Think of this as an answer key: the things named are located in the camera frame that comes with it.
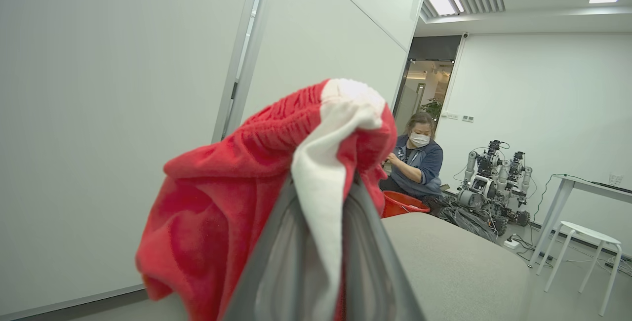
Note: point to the white power strip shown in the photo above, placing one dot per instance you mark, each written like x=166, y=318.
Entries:
x=511, y=243

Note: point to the person in blue jacket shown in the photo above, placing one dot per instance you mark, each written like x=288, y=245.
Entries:
x=419, y=168

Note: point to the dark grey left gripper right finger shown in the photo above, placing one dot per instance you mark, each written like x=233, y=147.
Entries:
x=370, y=261

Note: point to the white round stool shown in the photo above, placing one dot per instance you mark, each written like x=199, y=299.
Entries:
x=587, y=234

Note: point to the white partition panel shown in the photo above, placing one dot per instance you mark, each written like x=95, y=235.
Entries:
x=108, y=113
x=321, y=34

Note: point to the white wall switch plates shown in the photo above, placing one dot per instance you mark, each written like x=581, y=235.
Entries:
x=459, y=117

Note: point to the white table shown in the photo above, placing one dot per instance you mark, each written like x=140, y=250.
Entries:
x=558, y=202

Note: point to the white wall outlet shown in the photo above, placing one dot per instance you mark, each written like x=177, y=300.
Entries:
x=615, y=180

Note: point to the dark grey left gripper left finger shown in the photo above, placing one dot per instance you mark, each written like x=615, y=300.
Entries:
x=276, y=261

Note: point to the white face mask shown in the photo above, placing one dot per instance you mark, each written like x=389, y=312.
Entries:
x=419, y=139

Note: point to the black bag pile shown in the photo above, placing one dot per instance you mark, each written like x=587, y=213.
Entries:
x=466, y=217

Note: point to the red fleece garment white band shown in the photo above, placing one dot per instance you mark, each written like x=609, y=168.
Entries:
x=222, y=202

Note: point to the green potted plant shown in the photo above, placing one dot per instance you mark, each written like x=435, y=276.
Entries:
x=433, y=108

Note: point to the black laptop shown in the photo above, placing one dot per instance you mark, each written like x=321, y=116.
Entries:
x=612, y=187

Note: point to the grey idle robot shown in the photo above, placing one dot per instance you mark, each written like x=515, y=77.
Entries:
x=518, y=178
x=481, y=182

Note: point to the red plastic bucket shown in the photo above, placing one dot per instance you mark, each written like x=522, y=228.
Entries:
x=397, y=205

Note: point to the grey fabric sofa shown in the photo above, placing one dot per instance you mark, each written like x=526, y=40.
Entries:
x=454, y=271

